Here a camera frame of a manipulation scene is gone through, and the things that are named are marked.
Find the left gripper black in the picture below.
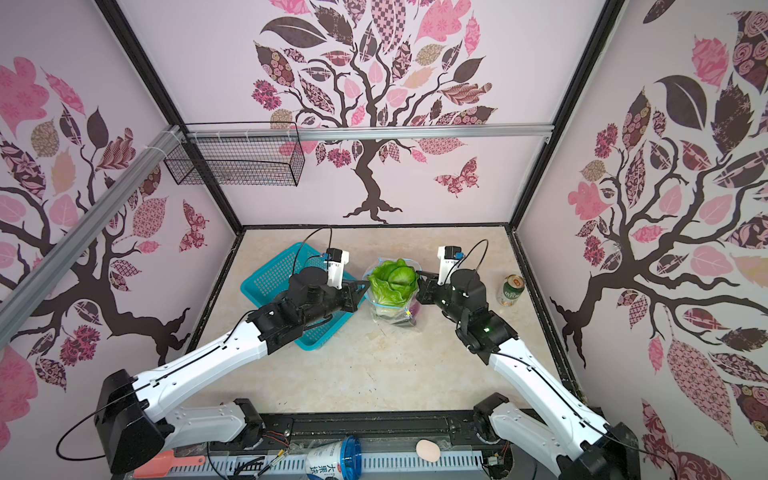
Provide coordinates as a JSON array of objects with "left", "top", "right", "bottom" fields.
[{"left": 302, "top": 278, "right": 370, "bottom": 326}]

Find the black wire basket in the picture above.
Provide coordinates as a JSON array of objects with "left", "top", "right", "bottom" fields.
[{"left": 164, "top": 120, "right": 305, "bottom": 187}]

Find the aluminium rail left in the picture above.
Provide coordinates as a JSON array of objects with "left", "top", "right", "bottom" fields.
[{"left": 1, "top": 125, "right": 184, "bottom": 346}]

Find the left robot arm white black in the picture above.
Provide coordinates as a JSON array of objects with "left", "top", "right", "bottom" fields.
[{"left": 90, "top": 266, "right": 370, "bottom": 475}]

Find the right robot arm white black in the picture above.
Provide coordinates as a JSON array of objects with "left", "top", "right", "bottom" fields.
[{"left": 418, "top": 269, "right": 646, "bottom": 479}]

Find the aluminium rail back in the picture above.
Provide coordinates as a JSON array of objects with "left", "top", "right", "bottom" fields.
[{"left": 186, "top": 123, "right": 554, "bottom": 142}]

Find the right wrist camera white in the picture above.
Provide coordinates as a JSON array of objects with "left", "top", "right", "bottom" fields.
[{"left": 437, "top": 245, "right": 464, "bottom": 285}]

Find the teal plastic basket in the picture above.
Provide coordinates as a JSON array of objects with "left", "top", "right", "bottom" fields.
[{"left": 240, "top": 243, "right": 352, "bottom": 351}]

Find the white blue yogurt cup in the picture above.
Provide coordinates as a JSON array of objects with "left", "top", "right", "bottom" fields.
[{"left": 304, "top": 436, "right": 362, "bottom": 480}]

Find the aluminium rail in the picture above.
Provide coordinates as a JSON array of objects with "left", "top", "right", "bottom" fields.
[
  {"left": 186, "top": 123, "right": 554, "bottom": 142},
  {"left": 1, "top": 125, "right": 184, "bottom": 346}
]

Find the white cable tray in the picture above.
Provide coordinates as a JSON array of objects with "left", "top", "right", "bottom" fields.
[{"left": 167, "top": 451, "right": 484, "bottom": 480}]

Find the green drink can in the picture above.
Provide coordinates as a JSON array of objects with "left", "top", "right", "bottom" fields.
[{"left": 498, "top": 274, "right": 525, "bottom": 306}]

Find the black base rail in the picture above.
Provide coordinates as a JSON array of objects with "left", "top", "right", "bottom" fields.
[{"left": 110, "top": 407, "right": 631, "bottom": 480}]

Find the green lettuce cabbage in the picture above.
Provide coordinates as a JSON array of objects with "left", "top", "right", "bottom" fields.
[{"left": 368, "top": 259, "right": 419, "bottom": 308}]

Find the clear zip bag blue zipper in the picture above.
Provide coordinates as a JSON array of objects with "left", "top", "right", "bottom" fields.
[{"left": 364, "top": 258, "right": 420, "bottom": 328}]

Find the red plastic scoop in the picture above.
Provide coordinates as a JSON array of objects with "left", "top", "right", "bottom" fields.
[{"left": 133, "top": 450, "right": 206, "bottom": 479}]

